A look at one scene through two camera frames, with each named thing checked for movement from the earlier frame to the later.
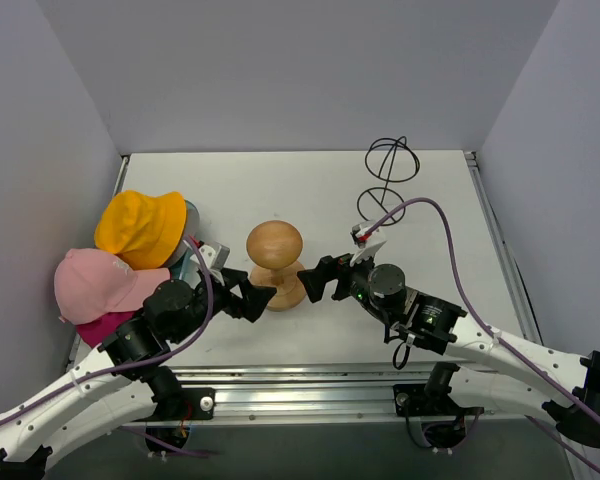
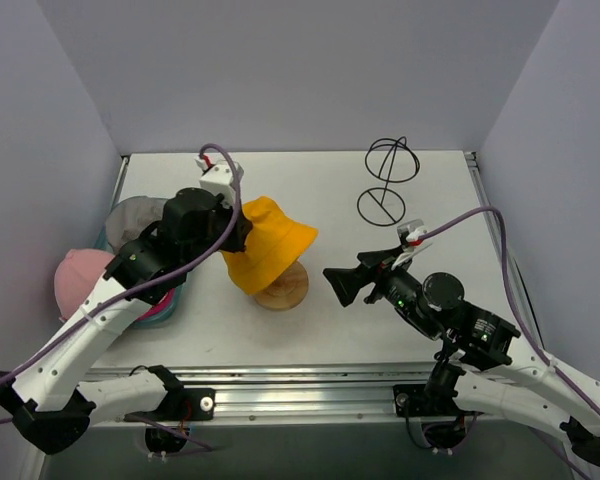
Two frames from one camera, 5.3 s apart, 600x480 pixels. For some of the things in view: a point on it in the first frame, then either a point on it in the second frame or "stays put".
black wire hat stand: [390, 160] stays put
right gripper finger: [315, 280] → [346, 283]
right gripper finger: [329, 267] → [378, 258]
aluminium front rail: [317, 393] stays put
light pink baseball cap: [89, 283] stays put
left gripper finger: [240, 278] → [236, 241]
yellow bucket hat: [142, 231] → [274, 244]
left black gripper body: [229, 292] → [235, 232]
